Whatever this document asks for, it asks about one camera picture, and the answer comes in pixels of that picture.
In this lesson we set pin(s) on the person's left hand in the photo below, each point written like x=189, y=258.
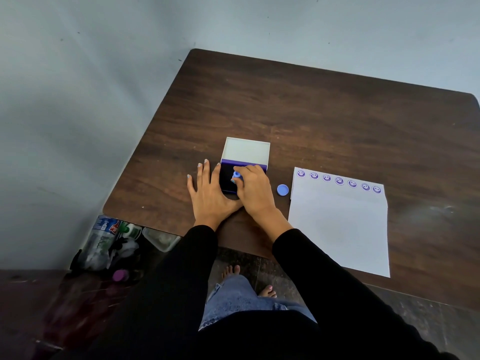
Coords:
x=210, y=202

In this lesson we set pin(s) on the person's right hand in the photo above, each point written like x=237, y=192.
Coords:
x=258, y=194

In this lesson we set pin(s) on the person's left little finger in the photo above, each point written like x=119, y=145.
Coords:
x=191, y=186

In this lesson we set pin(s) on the person's left thumb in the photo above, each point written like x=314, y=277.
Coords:
x=233, y=206

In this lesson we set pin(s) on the person's left middle finger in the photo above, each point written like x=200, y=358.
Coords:
x=206, y=174

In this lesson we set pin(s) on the person's right thumb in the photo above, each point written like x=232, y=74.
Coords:
x=237, y=186

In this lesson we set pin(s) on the small blue round stamp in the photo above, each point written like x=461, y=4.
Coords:
x=236, y=175

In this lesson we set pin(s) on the purple ink pad white lid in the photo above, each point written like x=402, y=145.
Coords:
x=245, y=150

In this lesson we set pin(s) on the person's left forearm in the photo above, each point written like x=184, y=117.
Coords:
x=180, y=281

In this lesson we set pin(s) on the person's right forearm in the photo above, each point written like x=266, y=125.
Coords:
x=330, y=292

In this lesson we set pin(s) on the blue round stamp cap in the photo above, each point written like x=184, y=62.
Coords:
x=282, y=190

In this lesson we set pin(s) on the clear plastic food container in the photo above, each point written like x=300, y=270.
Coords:
x=161, y=239

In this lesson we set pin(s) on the person's left foot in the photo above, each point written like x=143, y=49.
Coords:
x=230, y=272

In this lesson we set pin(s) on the person's foot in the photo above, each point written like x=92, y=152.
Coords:
x=230, y=272
x=267, y=291

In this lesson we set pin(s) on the green capped plastic bottle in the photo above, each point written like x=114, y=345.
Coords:
x=132, y=230

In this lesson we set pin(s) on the person's right foot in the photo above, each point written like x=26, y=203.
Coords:
x=267, y=291

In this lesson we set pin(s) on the black trash bag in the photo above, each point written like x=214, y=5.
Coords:
x=131, y=258

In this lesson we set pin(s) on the person's blue jeans leg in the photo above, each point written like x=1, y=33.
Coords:
x=236, y=299

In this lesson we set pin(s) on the white envelope with smiley prints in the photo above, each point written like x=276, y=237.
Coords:
x=337, y=224

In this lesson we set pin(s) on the clear plastic bottle blue label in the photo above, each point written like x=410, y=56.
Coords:
x=98, y=241

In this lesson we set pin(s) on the purple capped item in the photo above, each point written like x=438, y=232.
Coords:
x=120, y=275

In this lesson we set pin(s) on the person's black shirt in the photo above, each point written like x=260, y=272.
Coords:
x=258, y=337

